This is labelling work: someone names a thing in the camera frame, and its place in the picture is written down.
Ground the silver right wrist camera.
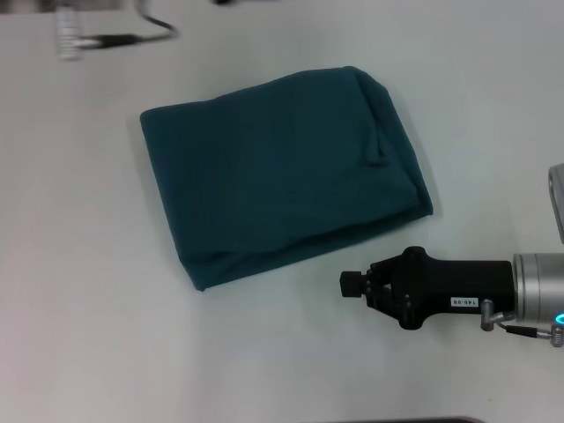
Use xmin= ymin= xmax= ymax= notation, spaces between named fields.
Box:
xmin=546 ymin=162 xmax=564 ymax=245

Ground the right gripper silver cable connector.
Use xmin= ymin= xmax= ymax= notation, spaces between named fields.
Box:
xmin=479 ymin=298 xmax=501 ymax=330

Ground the dark robot torso edge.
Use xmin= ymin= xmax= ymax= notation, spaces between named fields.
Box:
xmin=308 ymin=415 xmax=482 ymax=423

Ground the teal t-shirt with FREE print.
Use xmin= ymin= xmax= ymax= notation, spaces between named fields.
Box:
xmin=139 ymin=65 xmax=435 ymax=293

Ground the right gripper cable with plug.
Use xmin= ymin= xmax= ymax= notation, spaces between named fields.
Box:
xmin=493 ymin=310 xmax=564 ymax=350

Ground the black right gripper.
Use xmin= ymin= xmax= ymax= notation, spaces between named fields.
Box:
xmin=338 ymin=246 xmax=516 ymax=331

